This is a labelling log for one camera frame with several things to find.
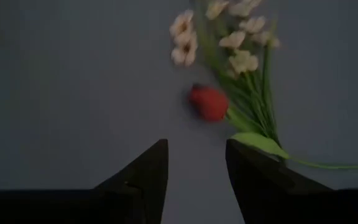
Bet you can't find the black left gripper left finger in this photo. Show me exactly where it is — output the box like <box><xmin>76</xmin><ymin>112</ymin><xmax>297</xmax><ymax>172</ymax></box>
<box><xmin>0</xmin><ymin>139</ymin><xmax>169</xmax><ymax>224</ymax></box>

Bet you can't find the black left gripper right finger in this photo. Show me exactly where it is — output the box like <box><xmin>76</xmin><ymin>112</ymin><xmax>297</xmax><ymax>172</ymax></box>
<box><xmin>225</xmin><ymin>139</ymin><xmax>358</xmax><ymax>224</ymax></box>

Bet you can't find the red tulip with green stem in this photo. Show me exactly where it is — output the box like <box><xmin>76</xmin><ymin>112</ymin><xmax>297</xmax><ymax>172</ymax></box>
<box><xmin>188</xmin><ymin>83</ymin><xmax>358</xmax><ymax>171</ymax></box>

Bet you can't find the white artificial flower bunch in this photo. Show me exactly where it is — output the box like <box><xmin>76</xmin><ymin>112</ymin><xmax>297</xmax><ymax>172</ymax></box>
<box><xmin>168</xmin><ymin>0</ymin><xmax>282</xmax><ymax>149</ymax></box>

